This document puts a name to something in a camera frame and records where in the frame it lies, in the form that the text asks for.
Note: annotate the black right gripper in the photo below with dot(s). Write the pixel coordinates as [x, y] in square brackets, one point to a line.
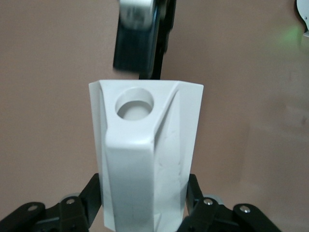
[166, 24]

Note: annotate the brown table cover sheet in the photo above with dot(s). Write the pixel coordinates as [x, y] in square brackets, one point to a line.
[48, 96]

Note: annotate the white faceted cup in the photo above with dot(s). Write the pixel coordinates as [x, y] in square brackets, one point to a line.
[144, 157]

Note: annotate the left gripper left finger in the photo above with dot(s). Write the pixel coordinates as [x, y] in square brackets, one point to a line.
[72, 212]

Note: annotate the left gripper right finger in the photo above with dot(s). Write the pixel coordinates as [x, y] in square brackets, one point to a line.
[207, 210]

